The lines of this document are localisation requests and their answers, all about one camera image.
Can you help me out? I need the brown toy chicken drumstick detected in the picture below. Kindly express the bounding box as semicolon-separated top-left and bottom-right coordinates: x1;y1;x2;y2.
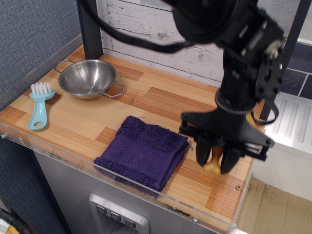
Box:
202;112;257;175

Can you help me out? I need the dark left frame post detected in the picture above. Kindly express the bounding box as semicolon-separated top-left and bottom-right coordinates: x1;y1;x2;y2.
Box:
77;0;103;59

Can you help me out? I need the silver dispenser button panel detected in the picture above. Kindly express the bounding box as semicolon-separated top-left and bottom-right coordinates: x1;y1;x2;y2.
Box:
89;193;150;234

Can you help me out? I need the clear acrylic table edge guard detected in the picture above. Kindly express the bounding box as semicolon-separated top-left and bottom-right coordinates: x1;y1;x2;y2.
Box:
0;123;252;234

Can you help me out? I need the purple folded cloth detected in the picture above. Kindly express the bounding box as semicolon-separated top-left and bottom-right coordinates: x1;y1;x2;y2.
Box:
94;116;189;192

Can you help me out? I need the stainless steel bowl with handles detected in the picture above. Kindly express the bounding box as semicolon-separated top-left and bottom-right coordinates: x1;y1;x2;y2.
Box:
54;59;125;100

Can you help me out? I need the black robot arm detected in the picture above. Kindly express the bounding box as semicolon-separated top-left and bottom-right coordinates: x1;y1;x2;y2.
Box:
160;0;283;174

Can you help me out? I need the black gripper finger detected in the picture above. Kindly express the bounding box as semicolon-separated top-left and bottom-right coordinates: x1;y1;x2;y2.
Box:
221;144;245;174
196;134;214;166

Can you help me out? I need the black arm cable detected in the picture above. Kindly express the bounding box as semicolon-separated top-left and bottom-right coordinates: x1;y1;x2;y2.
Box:
80;0;195;54

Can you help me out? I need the light blue scrub brush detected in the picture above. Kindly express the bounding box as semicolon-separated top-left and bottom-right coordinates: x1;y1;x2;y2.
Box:
28;82;55;131

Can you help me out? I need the white toy sink drainboard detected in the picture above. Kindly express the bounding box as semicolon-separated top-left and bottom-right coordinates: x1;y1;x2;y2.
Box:
264;92;312;154

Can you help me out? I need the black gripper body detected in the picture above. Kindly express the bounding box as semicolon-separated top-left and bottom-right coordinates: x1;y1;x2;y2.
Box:
179;92;274;161

